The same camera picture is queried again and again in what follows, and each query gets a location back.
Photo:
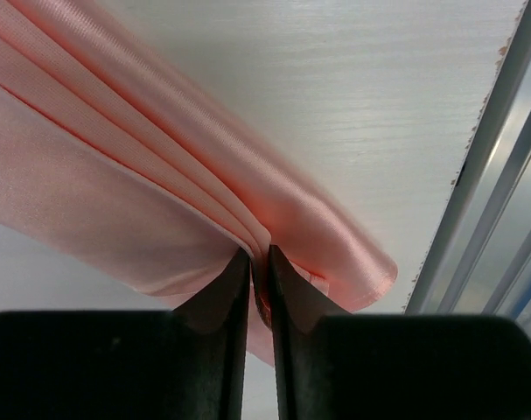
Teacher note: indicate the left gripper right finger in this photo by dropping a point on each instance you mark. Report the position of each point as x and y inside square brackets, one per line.
[331, 364]

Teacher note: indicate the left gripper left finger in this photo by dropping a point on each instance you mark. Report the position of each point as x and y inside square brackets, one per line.
[187, 363]

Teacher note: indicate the pink cloth napkin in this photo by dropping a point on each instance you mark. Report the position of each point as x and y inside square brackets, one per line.
[110, 155]

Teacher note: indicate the front aluminium rail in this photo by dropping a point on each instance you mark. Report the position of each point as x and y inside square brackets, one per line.
[480, 259]

